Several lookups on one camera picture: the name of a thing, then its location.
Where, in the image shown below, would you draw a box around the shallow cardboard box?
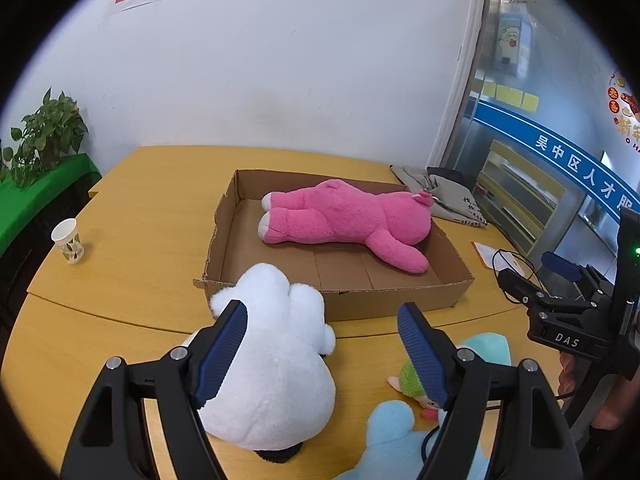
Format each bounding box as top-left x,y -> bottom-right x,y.
194,169 -> 475,322

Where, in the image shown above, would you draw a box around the orange white card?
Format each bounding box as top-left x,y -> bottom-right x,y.
471,241 -> 538,273

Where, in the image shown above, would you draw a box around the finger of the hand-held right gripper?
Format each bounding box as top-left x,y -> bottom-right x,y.
541,251 -> 617,307
497,268 -> 553,313

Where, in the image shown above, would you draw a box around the blue window banner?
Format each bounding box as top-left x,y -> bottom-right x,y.
472,97 -> 640,226

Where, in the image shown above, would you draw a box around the light blue plush toy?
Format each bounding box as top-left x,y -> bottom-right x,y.
335,332 -> 513,480

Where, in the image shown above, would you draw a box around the yellow shelf behind glass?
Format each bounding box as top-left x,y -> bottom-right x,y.
472,140 -> 581,257

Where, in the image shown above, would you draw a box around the grey tote bag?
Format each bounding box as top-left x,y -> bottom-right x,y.
390,164 -> 488,228

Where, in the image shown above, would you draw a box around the green potted plant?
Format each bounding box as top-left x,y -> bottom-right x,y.
0,87 -> 90,188

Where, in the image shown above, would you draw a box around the cartoon pig poster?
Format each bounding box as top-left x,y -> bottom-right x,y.
495,10 -> 534,74

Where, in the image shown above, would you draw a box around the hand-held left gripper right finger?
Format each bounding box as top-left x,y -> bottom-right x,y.
396,302 -> 583,480

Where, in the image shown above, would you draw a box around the metal door frame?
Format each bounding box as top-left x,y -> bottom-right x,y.
432,0 -> 493,171

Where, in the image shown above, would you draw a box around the small green pink plush toy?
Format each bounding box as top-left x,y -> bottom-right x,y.
387,362 -> 451,418

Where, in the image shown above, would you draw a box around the black cable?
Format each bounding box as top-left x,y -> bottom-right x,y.
491,247 -> 546,306

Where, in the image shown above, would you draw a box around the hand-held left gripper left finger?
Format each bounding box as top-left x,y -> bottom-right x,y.
60,299 -> 249,480

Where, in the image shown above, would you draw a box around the red window decorations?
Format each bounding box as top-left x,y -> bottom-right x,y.
606,67 -> 640,153

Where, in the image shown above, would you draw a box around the patterned paper cup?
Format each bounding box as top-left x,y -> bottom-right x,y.
51,218 -> 85,265

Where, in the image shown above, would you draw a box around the person's right hand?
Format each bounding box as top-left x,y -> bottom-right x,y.
557,352 -> 585,402

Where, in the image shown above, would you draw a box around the white plush toy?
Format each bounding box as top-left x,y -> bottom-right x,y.
182,262 -> 337,465

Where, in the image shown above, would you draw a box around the person's right forearm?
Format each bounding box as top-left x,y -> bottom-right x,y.
589,375 -> 640,432

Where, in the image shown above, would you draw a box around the green cloth covered stand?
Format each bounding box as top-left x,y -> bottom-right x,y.
0,154 -> 103,256

